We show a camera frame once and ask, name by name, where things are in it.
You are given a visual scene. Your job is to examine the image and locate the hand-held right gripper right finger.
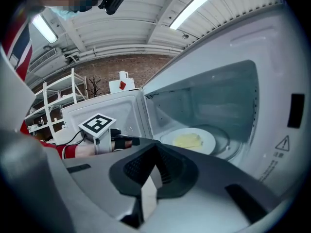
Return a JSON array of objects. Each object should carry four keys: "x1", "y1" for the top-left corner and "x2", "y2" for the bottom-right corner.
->
[{"x1": 155, "y1": 143, "x2": 199, "y2": 200}]

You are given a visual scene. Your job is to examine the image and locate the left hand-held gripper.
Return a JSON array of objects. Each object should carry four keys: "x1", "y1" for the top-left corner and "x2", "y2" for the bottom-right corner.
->
[{"x1": 78, "y1": 113, "x2": 117, "y2": 155}]

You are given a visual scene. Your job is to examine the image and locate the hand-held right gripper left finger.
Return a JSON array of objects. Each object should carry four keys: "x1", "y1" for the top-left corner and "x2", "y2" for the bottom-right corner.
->
[{"x1": 108, "y1": 143, "x2": 159, "y2": 199}]

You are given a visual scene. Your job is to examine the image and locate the yellow noodle food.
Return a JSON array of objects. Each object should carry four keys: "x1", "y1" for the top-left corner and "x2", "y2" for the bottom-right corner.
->
[{"x1": 172, "y1": 133, "x2": 204, "y2": 149}]

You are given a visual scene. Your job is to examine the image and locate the white food plate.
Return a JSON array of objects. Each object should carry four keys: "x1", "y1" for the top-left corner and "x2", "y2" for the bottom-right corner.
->
[{"x1": 159, "y1": 127, "x2": 217, "y2": 155}]

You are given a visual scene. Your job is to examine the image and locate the white microwave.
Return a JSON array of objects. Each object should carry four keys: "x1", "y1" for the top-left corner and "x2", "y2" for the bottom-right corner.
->
[{"x1": 60, "y1": 3, "x2": 310, "y2": 200}]

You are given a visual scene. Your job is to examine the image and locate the person's left forearm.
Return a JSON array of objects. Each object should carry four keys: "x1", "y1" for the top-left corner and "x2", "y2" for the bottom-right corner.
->
[{"x1": 38, "y1": 139, "x2": 97, "y2": 160}]

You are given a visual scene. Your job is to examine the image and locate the glass microwave turntable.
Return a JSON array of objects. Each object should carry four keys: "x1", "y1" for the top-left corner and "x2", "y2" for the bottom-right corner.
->
[{"x1": 191, "y1": 124, "x2": 231, "y2": 160}]

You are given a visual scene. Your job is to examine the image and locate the person's left hand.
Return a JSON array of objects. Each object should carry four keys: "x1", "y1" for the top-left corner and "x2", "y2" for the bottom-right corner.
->
[{"x1": 110, "y1": 129, "x2": 141, "y2": 152}]

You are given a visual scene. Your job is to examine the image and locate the black coat rack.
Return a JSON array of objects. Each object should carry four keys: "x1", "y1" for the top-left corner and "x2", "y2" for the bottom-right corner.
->
[{"x1": 88, "y1": 76, "x2": 103, "y2": 98}]

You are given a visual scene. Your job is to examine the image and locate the white fridge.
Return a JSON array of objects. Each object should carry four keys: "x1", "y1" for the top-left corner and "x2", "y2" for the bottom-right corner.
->
[{"x1": 108, "y1": 78, "x2": 136, "y2": 94}]

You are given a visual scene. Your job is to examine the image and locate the white metal shelving rack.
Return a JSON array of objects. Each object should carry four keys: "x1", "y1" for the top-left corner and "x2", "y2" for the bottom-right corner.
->
[{"x1": 24, "y1": 68, "x2": 88, "y2": 143}]

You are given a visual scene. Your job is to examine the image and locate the white ceiling pipe bundle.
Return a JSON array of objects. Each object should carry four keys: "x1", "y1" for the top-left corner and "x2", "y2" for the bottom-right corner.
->
[{"x1": 65, "y1": 44, "x2": 184, "y2": 63}]

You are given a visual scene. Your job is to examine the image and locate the white ceiling air conditioner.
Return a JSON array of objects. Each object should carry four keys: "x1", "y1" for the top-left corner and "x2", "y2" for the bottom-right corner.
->
[{"x1": 28, "y1": 47, "x2": 68, "y2": 78}]

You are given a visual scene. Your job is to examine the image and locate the person's red top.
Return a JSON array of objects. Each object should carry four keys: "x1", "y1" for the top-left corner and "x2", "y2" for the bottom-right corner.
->
[{"x1": 2, "y1": 8, "x2": 34, "y2": 135}]

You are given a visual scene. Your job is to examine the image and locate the long ceiling tube light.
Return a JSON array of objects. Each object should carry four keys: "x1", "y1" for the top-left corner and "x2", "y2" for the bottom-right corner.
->
[
  {"x1": 32, "y1": 14, "x2": 59, "y2": 44},
  {"x1": 169, "y1": 0, "x2": 215, "y2": 30}
]

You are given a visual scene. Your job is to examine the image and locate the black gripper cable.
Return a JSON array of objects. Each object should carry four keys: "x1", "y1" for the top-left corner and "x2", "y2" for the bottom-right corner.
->
[{"x1": 63, "y1": 129, "x2": 86, "y2": 160}]

